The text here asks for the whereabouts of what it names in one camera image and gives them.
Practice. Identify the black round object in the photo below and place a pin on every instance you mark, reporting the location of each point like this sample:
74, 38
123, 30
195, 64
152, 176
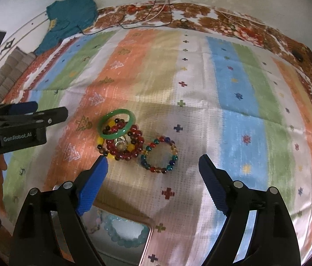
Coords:
298, 55

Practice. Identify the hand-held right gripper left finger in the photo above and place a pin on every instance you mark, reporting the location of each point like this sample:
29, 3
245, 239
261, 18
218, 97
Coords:
93, 188

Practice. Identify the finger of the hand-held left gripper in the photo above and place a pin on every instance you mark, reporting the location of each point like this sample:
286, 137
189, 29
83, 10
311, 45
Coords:
23, 107
53, 115

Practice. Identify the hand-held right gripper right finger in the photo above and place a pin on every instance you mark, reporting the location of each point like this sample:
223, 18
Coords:
214, 187

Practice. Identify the striped grey pillow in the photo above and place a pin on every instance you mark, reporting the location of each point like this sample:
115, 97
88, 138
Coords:
6, 70

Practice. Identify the jewelry box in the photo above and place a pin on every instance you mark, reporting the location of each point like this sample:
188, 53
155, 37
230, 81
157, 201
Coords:
122, 253

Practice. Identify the striped printed blanket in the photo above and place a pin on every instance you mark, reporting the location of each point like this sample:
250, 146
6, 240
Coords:
200, 88

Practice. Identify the floral bedsheet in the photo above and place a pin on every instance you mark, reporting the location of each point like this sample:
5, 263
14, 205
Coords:
200, 11

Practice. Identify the teal shirt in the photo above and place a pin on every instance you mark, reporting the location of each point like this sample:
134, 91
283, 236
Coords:
67, 13

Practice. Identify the green jade bangle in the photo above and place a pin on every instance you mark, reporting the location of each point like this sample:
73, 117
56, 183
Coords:
117, 112

